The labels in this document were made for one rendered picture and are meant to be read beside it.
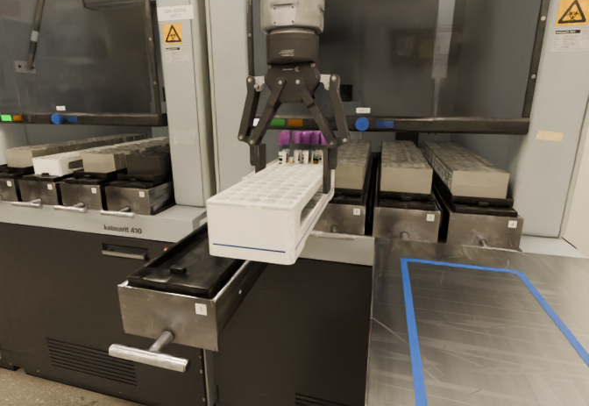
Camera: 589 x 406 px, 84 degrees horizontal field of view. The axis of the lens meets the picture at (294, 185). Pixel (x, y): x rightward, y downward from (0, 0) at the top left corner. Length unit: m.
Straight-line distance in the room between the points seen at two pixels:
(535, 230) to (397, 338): 0.61
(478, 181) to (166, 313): 0.66
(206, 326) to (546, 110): 0.75
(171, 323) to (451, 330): 0.32
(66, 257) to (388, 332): 1.03
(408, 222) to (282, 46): 0.46
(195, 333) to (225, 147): 0.55
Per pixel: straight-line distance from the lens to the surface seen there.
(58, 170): 1.18
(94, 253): 1.14
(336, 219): 0.75
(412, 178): 0.80
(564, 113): 0.87
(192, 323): 0.45
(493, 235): 0.79
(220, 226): 0.37
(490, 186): 0.83
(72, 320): 1.34
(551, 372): 0.37
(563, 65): 0.86
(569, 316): 0.45
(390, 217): 0.74
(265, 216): 0.34
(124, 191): 0.98
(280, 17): 0.48
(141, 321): 0.49
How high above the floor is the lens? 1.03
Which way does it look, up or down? 14 degrees down
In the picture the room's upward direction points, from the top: straight up
